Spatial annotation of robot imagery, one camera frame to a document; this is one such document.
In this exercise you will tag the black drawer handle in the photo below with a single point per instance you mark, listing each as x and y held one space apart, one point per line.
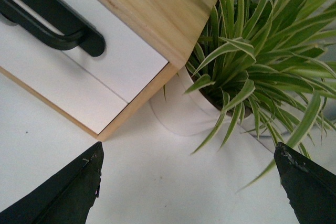
53 23

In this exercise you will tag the green spider plant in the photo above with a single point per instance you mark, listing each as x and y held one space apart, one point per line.
262 58

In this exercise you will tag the white drawer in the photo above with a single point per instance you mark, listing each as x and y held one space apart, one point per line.
58 79
128 63

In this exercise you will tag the white plant pot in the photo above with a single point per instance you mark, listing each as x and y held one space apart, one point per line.
184 114

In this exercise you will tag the white lower drawer front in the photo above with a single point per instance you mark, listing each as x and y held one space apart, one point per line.
58 79

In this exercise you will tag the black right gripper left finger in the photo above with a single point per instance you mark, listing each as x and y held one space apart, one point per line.
66 197

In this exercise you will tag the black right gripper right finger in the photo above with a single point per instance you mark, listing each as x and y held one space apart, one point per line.
310 188

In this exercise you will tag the wooden drawer cabinet frame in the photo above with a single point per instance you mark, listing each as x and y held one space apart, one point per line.
171 27

